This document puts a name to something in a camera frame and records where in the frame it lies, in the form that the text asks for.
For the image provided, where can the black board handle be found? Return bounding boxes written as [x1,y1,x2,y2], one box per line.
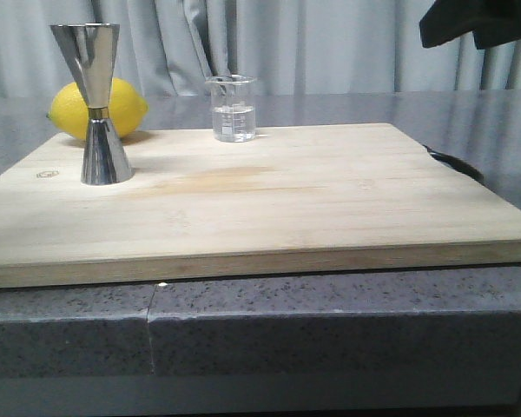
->
[424,145,484,184]

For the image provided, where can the light wooden cutting board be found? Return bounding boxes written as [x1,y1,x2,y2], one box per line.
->
[0,123,521,288]

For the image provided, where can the clear glass beaker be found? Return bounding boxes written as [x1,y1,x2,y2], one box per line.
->
[206,74,256,143]

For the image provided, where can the steel double-cone jigger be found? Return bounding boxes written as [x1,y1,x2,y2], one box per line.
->
[50,23,133,186]

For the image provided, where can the yellow lemon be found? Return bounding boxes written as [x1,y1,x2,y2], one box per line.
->
[48,77,148,140]

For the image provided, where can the grey curtain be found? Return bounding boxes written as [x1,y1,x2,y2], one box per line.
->
[0,1,521,98]

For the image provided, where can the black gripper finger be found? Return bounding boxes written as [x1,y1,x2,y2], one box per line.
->
[419,0,495,49]
[473,1,521,50]

